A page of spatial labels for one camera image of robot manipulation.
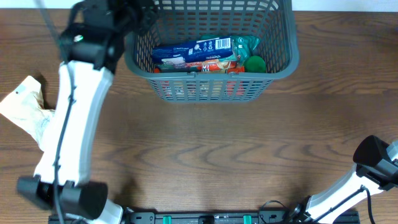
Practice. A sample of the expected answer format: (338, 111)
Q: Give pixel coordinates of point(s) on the orange spaghetti packet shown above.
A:
(199, 70)

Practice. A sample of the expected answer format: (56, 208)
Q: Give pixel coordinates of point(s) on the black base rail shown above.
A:
(265, 216)

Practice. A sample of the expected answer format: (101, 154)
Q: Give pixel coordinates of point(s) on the Kleenex tissue multipack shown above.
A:
(174, 54)

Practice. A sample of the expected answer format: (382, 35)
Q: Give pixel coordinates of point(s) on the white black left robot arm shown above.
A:
(90, 48)

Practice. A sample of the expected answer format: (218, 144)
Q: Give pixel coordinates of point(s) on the beige paper pouch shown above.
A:
(25, 108)

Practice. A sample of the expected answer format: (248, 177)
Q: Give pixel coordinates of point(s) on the green lidded jar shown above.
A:
(255, 64)

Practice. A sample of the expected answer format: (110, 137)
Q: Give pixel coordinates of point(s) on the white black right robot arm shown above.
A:
(374, 172)

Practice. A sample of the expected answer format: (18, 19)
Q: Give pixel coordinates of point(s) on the green Nescafe coffee bag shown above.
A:
(247, 46)

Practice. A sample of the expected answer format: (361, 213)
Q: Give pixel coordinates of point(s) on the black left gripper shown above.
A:
(147, 26)

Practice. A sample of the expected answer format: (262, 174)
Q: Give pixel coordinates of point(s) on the grey plastic lattice basket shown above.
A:
(272, 22)

